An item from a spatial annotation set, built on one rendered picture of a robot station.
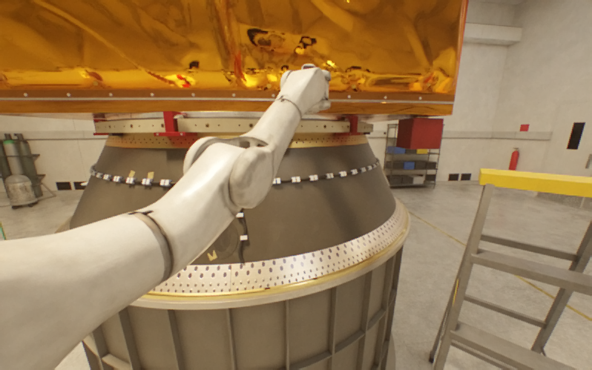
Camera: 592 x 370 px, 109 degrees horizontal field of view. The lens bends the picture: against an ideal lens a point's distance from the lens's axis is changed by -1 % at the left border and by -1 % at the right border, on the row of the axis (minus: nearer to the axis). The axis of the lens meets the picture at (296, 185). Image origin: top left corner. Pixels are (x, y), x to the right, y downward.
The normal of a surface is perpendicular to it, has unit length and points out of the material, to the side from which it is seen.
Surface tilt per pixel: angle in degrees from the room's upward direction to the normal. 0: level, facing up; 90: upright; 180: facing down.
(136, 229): 35
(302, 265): 43
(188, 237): 73
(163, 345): 90
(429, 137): 90
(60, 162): 90
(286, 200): 62
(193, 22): 88
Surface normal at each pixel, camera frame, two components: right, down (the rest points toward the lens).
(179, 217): 0.62, -0.56
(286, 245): 0.27, -0.25
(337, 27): 0.06, 0.25
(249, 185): 0.80, 0.29
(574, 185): -0.62, 0.18
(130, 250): 0.78, -0.49
